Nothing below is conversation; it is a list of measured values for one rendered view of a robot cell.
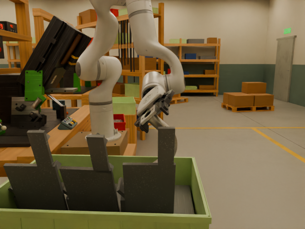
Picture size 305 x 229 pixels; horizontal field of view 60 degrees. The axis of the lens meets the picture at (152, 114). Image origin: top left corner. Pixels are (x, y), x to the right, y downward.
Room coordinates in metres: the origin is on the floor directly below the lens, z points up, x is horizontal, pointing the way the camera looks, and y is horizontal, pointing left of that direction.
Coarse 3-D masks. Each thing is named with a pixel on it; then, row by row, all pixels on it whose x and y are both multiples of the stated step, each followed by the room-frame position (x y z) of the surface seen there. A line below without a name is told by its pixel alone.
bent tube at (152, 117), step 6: (156, 108) 0.71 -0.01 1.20; (144, 114) 0.72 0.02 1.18; (150, 114) 0.69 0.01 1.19; (156, 114) 0.71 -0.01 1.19; (144, 120) 0.69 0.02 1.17; (150, 120) 0.70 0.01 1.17; (156, 120) 0.70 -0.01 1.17; (162, 120) 0.72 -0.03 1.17; (156, 126) 0.70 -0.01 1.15; (162, 126) 0.71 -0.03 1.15; (168, 126) 0.72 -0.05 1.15; (174, 150) 0.73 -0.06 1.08; (156, 162) 0.75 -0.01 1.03
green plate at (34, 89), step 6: (30, 72) 1.81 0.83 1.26; (36, 72) 1.81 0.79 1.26; (42, 72) 1.82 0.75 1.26; (30, 78) 1.80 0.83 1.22; (36, 78) 1.80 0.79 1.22; (42, 78) 1.81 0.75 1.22; (30, 84) 1.79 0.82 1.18; (36, 84) 1.79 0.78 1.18; (42, 84) 1.80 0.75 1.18; (30, 90) 1.78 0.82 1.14; (36, 90) 1.78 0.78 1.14; (42, 90) 1.79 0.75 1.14; (30, 96) 1.77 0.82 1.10; (36, 96) 1.77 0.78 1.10
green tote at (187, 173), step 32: (64, 160) 1.01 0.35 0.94; (128, 160) 0.99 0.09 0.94; (192, 160) 0.95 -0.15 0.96; (0, 192) 0.73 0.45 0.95; (192, 192) 0.91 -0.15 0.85; (0, 224) 0.61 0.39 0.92; (32, 224) 0.60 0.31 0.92; (64, 224) 0.60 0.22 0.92; (96, 224) 0.60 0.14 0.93; (128, 224) 0.59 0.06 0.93; (160, 224) 0.59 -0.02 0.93; (192, 224) 0.58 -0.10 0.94
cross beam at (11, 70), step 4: (4, 68) 2.26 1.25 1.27; (8, 68) 2.30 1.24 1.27; (12, 68) 2.37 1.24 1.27; (16, 68) 2.45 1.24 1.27; (0, 72) 2.16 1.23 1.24; (4, 72) 2.22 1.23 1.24; (8, 72) 2.29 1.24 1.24; (12, 72) 2.36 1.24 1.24; (16, 72) 2.44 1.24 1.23; (20, 72) 2.53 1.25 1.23
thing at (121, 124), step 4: (116, 116) 2.07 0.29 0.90; (120, 116) 2.07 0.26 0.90; (124, 116) 1.98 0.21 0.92; (116, 120) 1.99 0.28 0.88; (120, 120) 2.01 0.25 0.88; (124, 120) 1.83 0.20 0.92; (116, 124) 1.76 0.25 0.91; (120, 124) 1.77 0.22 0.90; (124, 124) 1.77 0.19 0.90; (116, 128) 1.77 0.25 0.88; (120, 128) 1.77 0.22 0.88; (124, 128) 1.78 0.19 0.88
